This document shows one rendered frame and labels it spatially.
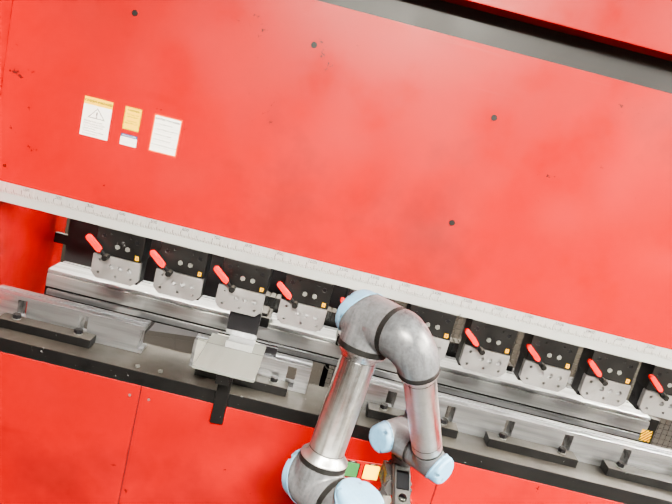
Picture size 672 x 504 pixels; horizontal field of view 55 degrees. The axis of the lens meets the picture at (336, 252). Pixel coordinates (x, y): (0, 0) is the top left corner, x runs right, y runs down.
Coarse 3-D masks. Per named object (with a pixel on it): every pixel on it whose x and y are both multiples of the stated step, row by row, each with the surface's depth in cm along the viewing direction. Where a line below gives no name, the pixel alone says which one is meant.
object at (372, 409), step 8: (368, 408) 208; (376, 408) 209; (392, 408) 212; (368, 416) 208; (376, 416) 208; (384, 416) 208; (392, 416) 208; (448, 424) 211; (456, 424) 212; (448, 432) 208; (456, 432) 208
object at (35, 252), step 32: (0, 0) 181; (0, 32) 185; (0, 64) 189; (0, 96) 193; (0, 224) 212; (32, 224) 236; (64, 224) 265; (0, 256) 218; (32, 256) 242; (32, 288) 250
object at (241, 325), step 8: (232, 312) 209; (232, 320) 210; (240, 320) 210; (248, 320) 210; (256, 320) 210; (232, 328) 210; (240, 328) 210; (248, 328) 210; (256, 328) 210; (240, 336) 212; (248, 336) 212
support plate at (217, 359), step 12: (216, 336) 208; (204, 348) 197; (216, 348) 199; (228, 348) 202; (264, 348) 209; (204, 360) 189; (216, 360) 191; (228, 360) 193; (240, 360) 195; (252, 360) 197; (216, 372) 185; (228, 372) 186; (240, 372) 188; (252, 372) 190
